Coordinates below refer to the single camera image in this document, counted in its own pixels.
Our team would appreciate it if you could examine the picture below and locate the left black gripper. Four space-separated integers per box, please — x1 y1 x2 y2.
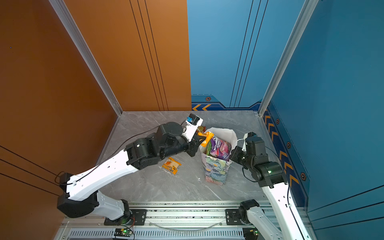
159 131 207 162

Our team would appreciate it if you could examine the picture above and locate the small orange cracker pack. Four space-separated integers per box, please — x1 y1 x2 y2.
198 132 214 148

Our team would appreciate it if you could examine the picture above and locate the colourful white paper bag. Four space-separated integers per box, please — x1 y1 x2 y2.
198 128 238 186

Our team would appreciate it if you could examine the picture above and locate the purple small snack bag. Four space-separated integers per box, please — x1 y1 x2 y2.
209 136 232 161

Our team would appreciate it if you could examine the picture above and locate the small orange yellow snack pack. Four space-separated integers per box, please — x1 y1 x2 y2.
162 157 182 175

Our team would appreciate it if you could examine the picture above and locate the green Lays chips bag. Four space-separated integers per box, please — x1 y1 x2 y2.
206 143 212 156

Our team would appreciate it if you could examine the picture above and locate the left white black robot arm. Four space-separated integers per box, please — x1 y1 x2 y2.
57 119 204 223

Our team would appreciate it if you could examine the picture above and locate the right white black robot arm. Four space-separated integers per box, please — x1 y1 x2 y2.
230 147 311 240

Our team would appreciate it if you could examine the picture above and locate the small red snack pack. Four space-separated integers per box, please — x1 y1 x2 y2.
198 126 206 133

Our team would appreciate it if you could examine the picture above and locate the right green circuit board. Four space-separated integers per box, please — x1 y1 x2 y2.
242 228 259 240

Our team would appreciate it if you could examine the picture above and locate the green circuit board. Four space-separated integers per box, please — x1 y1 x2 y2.
114 228 135 240
242 228 259 240

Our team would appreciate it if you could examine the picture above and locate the left green circuit board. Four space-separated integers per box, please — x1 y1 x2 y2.
114 228 135 240

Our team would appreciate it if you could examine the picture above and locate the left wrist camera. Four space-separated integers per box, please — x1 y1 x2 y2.
182 114 203 142

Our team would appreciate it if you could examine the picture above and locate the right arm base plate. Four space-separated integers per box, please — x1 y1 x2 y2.
225 209 250 226

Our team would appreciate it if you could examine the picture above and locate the aluminium rail frame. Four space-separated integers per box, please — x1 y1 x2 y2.
55 201 255 240

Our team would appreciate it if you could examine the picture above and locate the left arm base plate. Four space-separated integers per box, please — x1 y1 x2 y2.
104 209 147 227

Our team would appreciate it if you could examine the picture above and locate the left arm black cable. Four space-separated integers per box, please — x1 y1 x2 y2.
53 125 160 185

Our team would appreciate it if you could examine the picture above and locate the right aluminium corner post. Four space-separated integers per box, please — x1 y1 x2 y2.
258 0 319 117

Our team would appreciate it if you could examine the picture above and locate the aluminium corner post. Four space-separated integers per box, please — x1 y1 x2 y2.
49 0 123 117
258 0 319 117

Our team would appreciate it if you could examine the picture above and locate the left aluminium corner post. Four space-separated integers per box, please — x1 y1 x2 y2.
49 0 123 117

